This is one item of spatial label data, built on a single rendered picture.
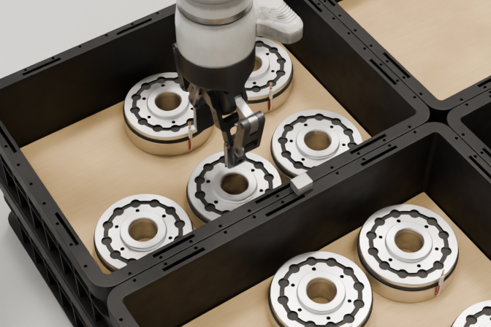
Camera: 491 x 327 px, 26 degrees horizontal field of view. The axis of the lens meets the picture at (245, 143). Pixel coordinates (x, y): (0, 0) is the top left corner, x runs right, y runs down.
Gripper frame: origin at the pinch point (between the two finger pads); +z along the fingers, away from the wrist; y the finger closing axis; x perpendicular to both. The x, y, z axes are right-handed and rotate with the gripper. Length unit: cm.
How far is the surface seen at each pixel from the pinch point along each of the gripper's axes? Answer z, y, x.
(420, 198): 8.2, 13.7, 17.2
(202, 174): 5.2, -0.3, -2.2
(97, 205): 8.1, -4.8, -12.9
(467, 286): 8.2, 25.1, 14.2
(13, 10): 21, -52, -3
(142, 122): 5.4, -10.4, -3.9
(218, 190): 4.5, 3.0, -2.2
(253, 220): -1.9, 12.2, -3.8
